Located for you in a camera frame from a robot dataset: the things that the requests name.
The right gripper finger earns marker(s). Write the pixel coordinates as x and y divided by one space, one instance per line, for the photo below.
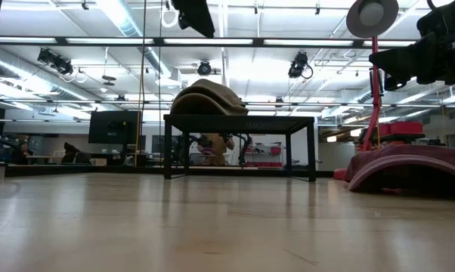
394 82
409 58

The maroon baseball cap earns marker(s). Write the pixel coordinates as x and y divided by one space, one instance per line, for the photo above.
401 158

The beige baseball cap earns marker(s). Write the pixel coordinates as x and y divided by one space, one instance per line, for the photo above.
220 92
197 104

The black background robot arm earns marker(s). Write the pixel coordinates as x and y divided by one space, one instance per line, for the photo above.
247 141

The red storage bin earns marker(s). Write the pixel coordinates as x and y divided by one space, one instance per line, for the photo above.
401 128

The black ceiling spotlight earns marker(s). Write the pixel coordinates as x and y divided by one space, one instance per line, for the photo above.
204 69
63 66
298 64

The red desk lamp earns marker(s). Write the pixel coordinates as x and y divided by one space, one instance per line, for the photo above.
371 17

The round black ceiling fixture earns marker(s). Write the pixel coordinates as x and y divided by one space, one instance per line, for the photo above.
109 78

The black metal mesh rack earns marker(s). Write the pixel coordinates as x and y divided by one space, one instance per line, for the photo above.
239 124

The person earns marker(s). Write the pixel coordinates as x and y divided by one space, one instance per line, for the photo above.
218 145
21 155
70 153

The black monitor screen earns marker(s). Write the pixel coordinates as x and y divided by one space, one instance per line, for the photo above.
110 128

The pink cap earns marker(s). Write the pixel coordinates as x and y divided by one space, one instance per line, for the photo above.
208 152

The white shelf with red bins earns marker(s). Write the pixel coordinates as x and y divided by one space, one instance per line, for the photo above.
275 150

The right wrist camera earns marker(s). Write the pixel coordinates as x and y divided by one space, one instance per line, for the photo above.
437 22

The black overhead frame bar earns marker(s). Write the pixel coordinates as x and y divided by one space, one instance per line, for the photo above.
257 42

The black table border rail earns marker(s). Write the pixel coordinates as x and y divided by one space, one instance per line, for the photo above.
80 170

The short white post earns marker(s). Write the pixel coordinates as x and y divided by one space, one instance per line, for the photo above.
0 172

